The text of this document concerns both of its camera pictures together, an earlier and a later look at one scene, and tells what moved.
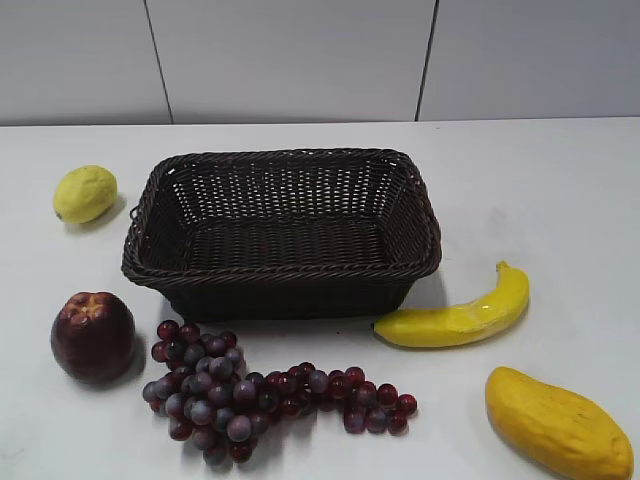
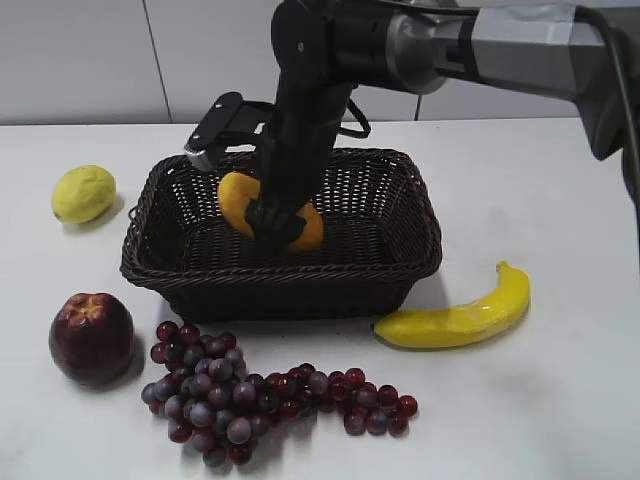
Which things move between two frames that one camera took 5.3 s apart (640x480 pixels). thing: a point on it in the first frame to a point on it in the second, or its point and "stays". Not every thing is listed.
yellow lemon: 85,194 stays
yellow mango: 557,430 to 237,189
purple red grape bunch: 210,401 stays
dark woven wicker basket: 284,235 stays
